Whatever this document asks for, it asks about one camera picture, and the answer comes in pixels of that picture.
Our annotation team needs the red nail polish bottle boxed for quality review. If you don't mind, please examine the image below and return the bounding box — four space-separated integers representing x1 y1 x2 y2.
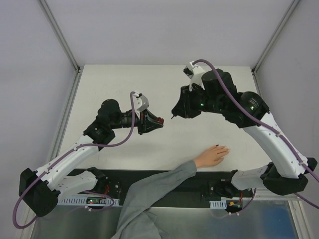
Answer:
157 118 164 124

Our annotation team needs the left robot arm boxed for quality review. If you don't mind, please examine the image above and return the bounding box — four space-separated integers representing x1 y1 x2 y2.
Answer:
18 95 164 217

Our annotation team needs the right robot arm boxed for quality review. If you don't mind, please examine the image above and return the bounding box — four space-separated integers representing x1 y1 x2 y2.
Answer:
171 66 318 198

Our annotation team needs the grey sleeved forearm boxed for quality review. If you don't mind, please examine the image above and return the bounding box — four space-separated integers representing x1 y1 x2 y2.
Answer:
112 160 197 239

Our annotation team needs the mannequin hand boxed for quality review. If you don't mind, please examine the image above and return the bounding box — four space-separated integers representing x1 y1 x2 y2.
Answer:
193 145 230 168

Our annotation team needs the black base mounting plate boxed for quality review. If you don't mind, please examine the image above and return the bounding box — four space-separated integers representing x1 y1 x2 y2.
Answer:
59 162 254 211

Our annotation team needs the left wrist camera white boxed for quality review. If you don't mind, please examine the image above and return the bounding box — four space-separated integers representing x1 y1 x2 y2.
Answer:
133 92 150 114

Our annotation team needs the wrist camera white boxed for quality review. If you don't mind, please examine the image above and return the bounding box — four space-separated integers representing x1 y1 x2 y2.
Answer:
133 92 150 114
183 61 205 92

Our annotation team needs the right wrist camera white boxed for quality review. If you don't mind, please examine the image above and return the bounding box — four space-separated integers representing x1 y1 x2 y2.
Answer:
183 61 205 92

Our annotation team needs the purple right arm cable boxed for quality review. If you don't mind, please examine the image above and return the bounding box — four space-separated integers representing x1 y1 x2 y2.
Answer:
190 59 319 209

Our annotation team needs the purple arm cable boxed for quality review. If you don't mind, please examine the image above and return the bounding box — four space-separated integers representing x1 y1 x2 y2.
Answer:
12 91 143 229
190 59 319 209

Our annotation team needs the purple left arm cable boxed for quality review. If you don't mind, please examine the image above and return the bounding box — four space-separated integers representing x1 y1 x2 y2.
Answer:
12 91 143 229

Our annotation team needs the aluminium frame post left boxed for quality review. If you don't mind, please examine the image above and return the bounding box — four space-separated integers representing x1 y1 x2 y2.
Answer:
37 0 81 73

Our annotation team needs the aluminium frame post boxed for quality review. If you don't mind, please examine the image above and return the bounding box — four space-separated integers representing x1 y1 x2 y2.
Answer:
252 0 302 76
37 0 81 73

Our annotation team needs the aluminium frame post right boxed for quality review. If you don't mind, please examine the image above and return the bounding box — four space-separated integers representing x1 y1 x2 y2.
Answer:
252 0 302 76

